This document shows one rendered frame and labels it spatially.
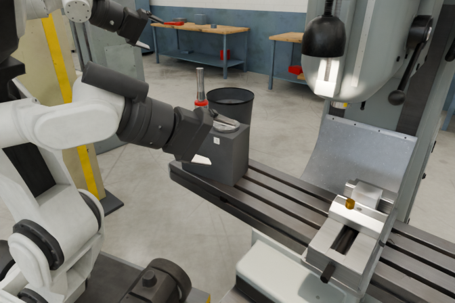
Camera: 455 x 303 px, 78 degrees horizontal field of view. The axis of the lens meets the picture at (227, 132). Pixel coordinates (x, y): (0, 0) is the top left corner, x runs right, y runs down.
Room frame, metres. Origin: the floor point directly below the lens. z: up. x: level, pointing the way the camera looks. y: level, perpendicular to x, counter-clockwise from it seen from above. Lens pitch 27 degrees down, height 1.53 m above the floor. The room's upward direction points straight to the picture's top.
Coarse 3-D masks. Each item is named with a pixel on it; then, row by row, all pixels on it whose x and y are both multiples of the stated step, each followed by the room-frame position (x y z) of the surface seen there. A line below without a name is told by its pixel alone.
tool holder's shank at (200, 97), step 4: (196, 68) 0.90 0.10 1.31; (200, 68) 0.90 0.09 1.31; (196, 72) 0.90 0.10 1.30; (200, 72) 0.89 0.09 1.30; (196, 76) 0.90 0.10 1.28; (200, 76) 0.89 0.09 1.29; (196, 80) 0.90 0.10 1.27; (200, 80) 0.89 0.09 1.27; (200, 84) 0.89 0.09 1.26; (200, 88) 0.89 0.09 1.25; (200, 92) 0.89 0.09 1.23; (196, 96) 0.90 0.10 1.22; (200, 96) 0.89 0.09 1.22; (204, 96) 0.90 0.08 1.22; (200, 100) 0.89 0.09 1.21
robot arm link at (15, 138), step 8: (0, 104) 0.38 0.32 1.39; (8, 104) 0.38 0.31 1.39; (0, 112) 0.36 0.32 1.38; (8, 112) 0.37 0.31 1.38; (0, 120) 0.36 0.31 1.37; (8, 120) 0.36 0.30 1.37; (0, 128) 0.35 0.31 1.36; (8, 128) 0.35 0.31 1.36; (16, 128) 0.36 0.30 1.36; (0, 136) 0.35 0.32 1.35; (8, 136) 0.35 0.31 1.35; (16, 136) 0.36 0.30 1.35; (0, 144) 0.35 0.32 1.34; (8, 144) 0.36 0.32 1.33; (16, 144) 0.37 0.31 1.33
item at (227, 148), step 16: (224, 128) 0.82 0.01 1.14; (240, 128) 0.85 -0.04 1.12; (208, 144) 0.82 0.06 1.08; (224, 144) 0.79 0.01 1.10; (240, 144) 0.82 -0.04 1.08; (224, 160) 0.79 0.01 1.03; (240, 160) 0.82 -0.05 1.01; (208, 176) 0.82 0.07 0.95; (224, 176) 0.79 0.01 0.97; (240, 176) 0.82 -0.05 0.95
